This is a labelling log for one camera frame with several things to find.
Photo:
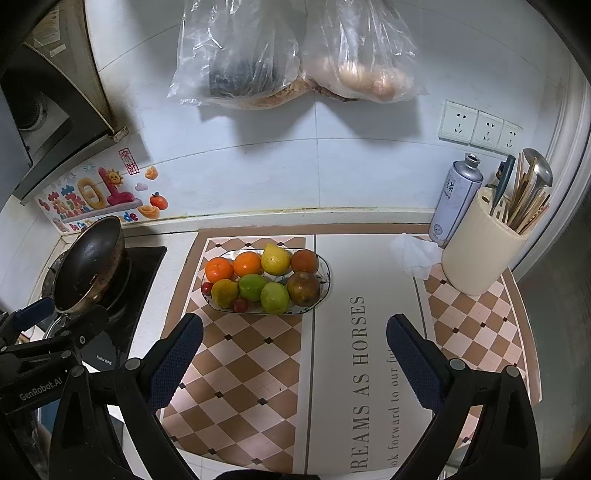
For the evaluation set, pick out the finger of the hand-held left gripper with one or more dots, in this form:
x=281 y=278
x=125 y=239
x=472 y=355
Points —
x=30 y=314
x=82 y=332

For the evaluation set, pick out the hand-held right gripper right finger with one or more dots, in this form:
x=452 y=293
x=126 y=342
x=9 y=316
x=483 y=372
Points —
x=413 y=355

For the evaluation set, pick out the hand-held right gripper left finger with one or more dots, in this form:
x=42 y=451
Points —
x=178 y=350

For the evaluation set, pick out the red cherry tomato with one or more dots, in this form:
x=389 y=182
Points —
x=240 y=305
x=207 y=288

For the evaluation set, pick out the yellow-green fruit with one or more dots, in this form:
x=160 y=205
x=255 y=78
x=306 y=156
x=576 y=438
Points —
x=225 y=293

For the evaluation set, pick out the large orange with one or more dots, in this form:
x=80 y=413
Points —
x=219 y=270

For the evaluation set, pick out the green citrus fruit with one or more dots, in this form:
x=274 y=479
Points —
x=252 y=287
x=274 y=298

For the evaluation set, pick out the floral oval plate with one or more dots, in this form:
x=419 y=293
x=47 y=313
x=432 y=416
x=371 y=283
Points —
x=324 y=277

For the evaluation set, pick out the brown pomegranate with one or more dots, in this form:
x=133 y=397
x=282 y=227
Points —
x=303 y=288

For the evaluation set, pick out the yellow lemon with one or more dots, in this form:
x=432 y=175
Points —
x=276 y=258

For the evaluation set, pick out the reddish orange fruit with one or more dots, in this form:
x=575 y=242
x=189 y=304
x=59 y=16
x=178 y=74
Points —
x=304 y=261

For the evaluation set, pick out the dark frying pan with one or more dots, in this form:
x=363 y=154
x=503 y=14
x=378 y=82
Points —
x=87 y=263

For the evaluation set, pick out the brown checkered counter mat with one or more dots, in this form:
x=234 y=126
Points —
x=258 y=369

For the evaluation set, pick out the black gas stove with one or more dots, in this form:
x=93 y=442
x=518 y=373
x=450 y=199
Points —
x=143 y=263

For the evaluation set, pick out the white crumpled tissue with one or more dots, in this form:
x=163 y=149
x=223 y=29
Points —
x=415 y=256

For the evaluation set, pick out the cream utensil holder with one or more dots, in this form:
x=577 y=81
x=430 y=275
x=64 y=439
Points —
x=480 y=254

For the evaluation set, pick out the white gas canister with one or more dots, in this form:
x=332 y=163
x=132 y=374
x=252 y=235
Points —
x=455 y=203

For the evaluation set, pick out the bundle of wooden chopsticks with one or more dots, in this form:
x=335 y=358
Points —
x=524 y=205

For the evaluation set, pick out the range hood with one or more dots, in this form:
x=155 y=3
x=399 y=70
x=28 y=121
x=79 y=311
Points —
x=46 y=92

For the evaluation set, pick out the metal ladle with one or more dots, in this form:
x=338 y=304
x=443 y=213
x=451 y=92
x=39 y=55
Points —
x=541 y=173

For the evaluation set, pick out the clear plastic bag dark contents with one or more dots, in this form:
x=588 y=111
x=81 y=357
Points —
x=235 y=60

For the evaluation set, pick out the clear plastic bag brown contents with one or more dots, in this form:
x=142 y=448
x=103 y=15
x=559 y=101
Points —
x=364 y=55

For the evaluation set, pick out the colourful wall sticker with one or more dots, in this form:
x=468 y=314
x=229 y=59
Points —
x=87 y=198

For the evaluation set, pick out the white wall outlet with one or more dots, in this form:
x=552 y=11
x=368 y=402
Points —
x=458 y=122
x=487 y=131
x=510 y=138

